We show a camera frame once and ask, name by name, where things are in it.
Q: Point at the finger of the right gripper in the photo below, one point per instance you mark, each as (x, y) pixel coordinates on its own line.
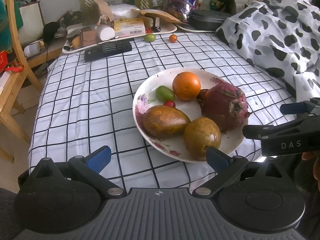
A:
(311, 107)
(305, 124)

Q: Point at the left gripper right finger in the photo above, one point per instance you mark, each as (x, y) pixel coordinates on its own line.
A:
(228, 170)

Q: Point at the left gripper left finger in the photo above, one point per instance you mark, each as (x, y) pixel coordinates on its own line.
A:
(87, 170)

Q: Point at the red dragon fruit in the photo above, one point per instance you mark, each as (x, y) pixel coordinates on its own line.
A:
(225, 104)

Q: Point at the yellow-green mango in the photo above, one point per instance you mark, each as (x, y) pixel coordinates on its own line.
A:
(199, 135)

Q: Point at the large orange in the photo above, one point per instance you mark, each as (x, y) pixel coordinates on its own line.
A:
(186, 86)

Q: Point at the red cherry tomato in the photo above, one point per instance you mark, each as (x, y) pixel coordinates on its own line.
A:
(170, 103)

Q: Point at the small green lime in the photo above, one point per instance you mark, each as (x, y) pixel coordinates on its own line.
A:
(164, 94)

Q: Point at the person's right hand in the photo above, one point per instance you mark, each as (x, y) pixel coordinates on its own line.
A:
(314, 156)

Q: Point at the cow-print cloth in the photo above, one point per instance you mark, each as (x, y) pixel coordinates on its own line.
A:
(280, 38)

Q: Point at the wooden chair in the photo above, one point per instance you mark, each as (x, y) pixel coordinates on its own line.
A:
(16, 80)

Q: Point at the black flat device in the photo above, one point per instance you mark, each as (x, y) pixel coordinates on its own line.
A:
(107, 50)

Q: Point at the grey zip case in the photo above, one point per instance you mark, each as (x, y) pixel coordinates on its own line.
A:
(207, 20)

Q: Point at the small tangerine back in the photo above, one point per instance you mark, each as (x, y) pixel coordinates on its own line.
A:
(173, 38)

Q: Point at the brown leather pouch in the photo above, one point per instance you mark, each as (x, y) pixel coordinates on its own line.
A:
(89, 37)

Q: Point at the cream oval tray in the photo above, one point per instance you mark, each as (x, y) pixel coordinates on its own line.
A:
(166, 28)

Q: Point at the white cylinder bottle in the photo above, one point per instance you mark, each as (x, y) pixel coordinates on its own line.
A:
(105, 32)

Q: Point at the green lime by tray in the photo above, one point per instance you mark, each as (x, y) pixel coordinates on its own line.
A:
(150, 37)

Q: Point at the yellow white box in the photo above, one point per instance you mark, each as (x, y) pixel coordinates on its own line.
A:
(129, 27)

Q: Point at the brown padded envelope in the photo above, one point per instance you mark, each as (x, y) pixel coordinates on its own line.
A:
(165, 16)

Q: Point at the torn brown paper bag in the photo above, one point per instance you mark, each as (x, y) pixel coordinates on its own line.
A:
(105, 13)

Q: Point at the left glass plant vase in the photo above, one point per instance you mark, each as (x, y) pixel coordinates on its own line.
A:
(89, 10)

